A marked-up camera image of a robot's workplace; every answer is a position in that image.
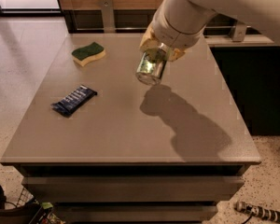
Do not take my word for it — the left metal bracket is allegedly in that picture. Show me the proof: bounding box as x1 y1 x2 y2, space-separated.
99 0 116 33

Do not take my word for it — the horizontal metal rail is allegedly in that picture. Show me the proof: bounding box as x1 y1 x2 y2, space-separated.
75 25 251 35

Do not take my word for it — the green and yellow sponge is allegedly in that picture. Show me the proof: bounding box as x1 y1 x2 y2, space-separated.
72 42 105 66

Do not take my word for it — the right metal bracket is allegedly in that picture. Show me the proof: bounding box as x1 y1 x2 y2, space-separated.
230 21 247 42

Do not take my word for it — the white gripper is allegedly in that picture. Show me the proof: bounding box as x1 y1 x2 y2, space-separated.
139 14 205 62

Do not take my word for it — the metal bracket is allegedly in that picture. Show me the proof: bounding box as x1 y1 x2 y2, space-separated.
99 0 116 33
230 21 247 42

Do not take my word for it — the green soda can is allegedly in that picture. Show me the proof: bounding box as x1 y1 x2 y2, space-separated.
135 44 170 86

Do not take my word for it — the blue snack bar wrapper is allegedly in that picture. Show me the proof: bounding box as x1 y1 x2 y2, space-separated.
50 85 97 118

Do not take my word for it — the grey drawer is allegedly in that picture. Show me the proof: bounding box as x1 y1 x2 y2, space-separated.
54 205 217 223
22 176 244 203

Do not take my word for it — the lower grey drawer front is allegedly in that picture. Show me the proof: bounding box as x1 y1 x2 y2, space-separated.
54 205 217 223

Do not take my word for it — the upper grey drawer front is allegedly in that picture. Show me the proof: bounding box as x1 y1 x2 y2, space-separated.
22 176 244 203

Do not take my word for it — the dark basket with items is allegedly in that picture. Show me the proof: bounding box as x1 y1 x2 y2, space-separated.
0 185 66 224

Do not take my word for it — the black and white striped tool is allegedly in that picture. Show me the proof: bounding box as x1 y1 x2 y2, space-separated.
234 201 280 224

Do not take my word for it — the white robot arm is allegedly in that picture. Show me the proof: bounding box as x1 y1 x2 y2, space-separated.
140 0 280 61

